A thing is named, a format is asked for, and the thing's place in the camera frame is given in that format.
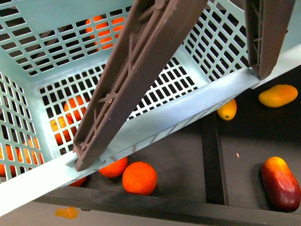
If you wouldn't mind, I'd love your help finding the light teal plastic basket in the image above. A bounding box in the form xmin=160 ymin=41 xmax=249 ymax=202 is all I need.
xmin=0 ymin=0 xmax=301 ymax=226

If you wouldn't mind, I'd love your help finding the red yellow mango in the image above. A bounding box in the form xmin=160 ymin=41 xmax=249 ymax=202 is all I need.
xmin=261 ymin=156 xmax=301 ymax=212

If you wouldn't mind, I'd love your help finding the orange front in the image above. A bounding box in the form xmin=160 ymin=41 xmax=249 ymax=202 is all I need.
xmin=122 ymin=161 xmax=158 ymax=195

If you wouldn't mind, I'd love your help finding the orange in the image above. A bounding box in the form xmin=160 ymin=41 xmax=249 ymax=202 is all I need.
xmin=122 ymin=161 xmax=158 ymax=195
xmin=99 ymin=157 xmax=128 ymax=178

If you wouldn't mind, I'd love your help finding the orange upper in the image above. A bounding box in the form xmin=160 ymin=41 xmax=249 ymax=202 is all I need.
xmin=99 ymin=157 xmax=128 ymax=178

